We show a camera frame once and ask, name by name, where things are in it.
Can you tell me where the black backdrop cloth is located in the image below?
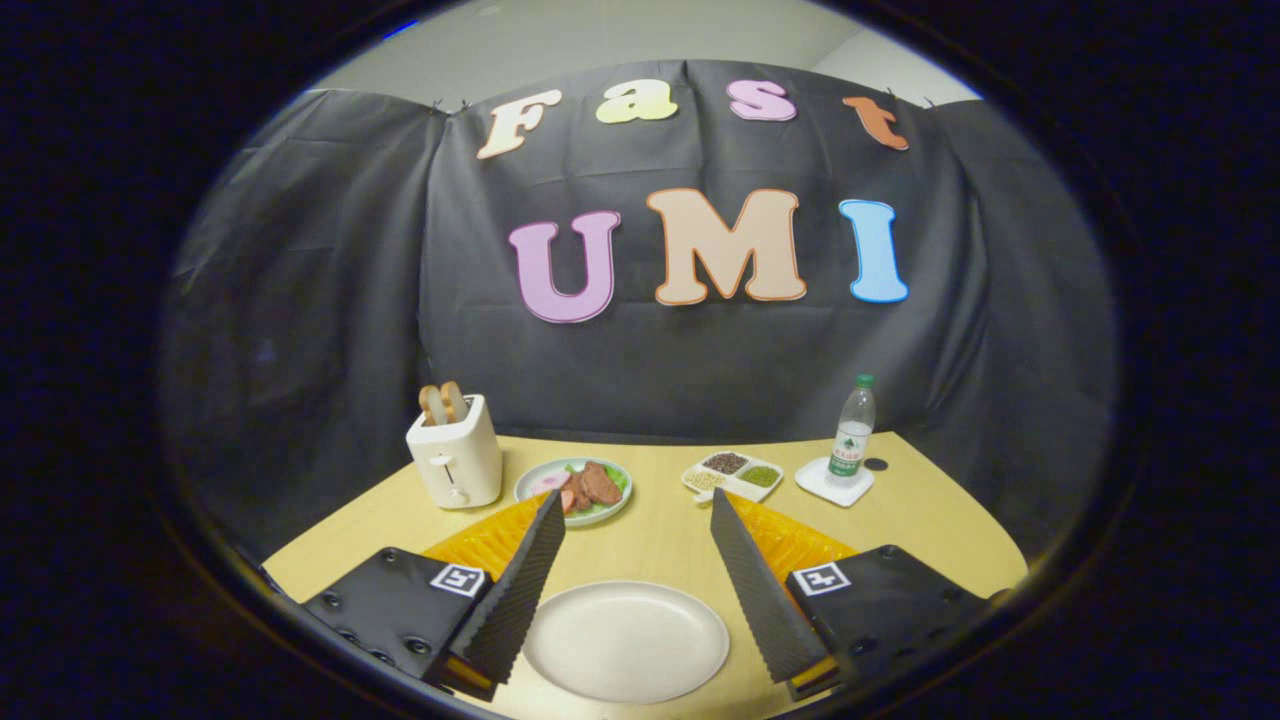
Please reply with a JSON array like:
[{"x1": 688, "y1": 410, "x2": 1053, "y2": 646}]
[{"x1": 160, "y1": 58, "x2": 1119, "y2": 561}]

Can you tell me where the large white plate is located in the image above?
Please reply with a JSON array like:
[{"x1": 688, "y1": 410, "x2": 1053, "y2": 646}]
[{"x1": 522, "y1": 581, "x2": 731, "y2": 705}]

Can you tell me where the white square coaster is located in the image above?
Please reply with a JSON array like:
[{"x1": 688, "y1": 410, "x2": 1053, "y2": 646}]
[{"x1": 794, "y1": 457, "x2": 875, "y2": 508}]

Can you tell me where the green-rimmed plate of meat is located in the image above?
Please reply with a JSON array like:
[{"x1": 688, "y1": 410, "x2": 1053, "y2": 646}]
[{"x1": 513, "y1": 457, "x2": 634, "y2": 528}]

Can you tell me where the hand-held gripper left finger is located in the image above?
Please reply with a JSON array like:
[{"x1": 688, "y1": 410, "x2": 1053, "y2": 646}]
[{"x1": 298, "y1": 488, "x2": 567, "y2": 703}]

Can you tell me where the white toaster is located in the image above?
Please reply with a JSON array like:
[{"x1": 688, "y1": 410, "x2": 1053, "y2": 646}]
[{"x1": 405, "y1": 394, "x2": 504, "y2": 511}]

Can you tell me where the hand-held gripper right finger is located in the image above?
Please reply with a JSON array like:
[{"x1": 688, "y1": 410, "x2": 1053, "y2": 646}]
[{"x1": 709, "y1": 487, "x2": 993, "y2": 703}]

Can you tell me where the white divided dish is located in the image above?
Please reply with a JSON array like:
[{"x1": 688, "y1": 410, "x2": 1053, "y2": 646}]
[{"x1": 681, "y1": 451, "x2": 785, "y2": 504}]

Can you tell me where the clear green-capped water bottle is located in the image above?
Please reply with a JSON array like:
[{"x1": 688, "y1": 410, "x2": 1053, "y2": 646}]
[{"x1": 828, "y1": 374, "x2": 878, "y2": 479}]

